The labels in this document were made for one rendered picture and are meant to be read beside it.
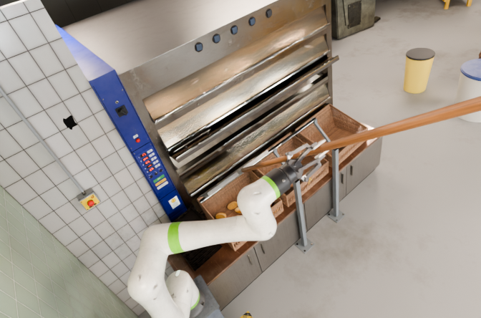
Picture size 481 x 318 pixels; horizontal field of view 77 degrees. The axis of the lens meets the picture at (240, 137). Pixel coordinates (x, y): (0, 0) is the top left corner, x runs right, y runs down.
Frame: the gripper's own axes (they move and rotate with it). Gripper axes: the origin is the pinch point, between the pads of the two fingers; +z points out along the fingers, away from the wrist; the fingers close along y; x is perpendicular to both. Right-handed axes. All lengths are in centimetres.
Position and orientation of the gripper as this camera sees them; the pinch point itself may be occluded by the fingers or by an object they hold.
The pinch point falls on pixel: (320, 148)
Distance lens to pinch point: 121.4
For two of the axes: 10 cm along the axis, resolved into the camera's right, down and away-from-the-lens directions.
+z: 7.8, -5.0, 3.8
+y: 5.4, 8.4, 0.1
